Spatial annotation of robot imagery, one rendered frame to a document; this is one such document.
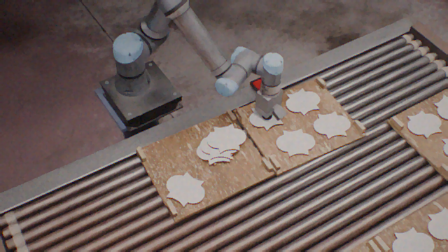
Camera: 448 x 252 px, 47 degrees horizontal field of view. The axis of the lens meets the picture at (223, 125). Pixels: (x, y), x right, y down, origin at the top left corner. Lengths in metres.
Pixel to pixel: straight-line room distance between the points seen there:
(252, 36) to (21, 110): 1.68
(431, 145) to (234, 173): 0.78
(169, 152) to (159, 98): 0.27
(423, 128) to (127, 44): 1.21
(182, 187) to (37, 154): 1.58
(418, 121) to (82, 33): 2.60
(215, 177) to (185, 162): 0.13
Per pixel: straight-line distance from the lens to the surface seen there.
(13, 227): 1.95
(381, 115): 2.22
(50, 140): 3.35
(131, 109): 2.12
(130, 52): 2.03
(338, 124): 2.10
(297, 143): 2.01
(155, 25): 2.06
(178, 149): 1.99
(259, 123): 2.06
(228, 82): 1.79
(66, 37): 4.00
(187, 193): 1.86
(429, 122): 2.22
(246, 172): 1.93
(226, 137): 1.97
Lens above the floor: 2.53
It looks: 51 degrees down
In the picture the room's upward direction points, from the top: 1 degrees clockwise
